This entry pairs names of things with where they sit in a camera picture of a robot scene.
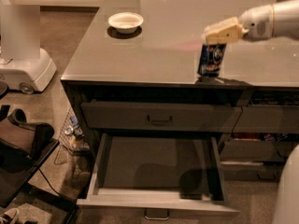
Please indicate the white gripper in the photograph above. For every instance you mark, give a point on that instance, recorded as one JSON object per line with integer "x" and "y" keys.
{"x": 257, "y": 21}

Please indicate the blue pepsi can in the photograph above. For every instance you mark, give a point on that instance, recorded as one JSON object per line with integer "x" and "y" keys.
{"x": 210, "y": 60}

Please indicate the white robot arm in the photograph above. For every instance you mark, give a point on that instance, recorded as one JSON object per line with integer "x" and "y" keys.
{"x": 286, "y": 19}

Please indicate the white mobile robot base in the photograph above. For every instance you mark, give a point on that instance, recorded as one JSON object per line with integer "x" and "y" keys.
{"x": 28, "y": 75}

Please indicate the right grey top drawer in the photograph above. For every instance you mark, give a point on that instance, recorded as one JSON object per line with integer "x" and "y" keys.
{"x": 268, "y": 119}

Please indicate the closed grey top drawer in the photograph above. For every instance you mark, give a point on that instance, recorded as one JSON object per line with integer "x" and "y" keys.
{"x": 161, "y": 117}

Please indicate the right grey bottom drawer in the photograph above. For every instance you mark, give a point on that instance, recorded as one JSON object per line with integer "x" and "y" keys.
{"x": 252, "y": 171}

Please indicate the open grey middle drawer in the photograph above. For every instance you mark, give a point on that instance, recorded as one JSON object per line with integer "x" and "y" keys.
{"x": 158, "y": 178}

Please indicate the dark grey cabinet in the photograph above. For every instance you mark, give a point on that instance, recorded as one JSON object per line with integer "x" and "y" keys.
{"x": 158, "y": 63}

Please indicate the white paper bowl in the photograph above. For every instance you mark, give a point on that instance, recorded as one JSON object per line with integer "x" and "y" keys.
{"x": 125, "y": 22}

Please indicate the black chair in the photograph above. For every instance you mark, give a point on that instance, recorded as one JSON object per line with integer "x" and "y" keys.
{"x": 24, "y": 147}

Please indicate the white sneaker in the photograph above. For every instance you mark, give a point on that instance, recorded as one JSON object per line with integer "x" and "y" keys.
{"x": 11, "y": 216}

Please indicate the wire basket with items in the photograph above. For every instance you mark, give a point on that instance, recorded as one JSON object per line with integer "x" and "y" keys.
{"x": 71, "y": 140}

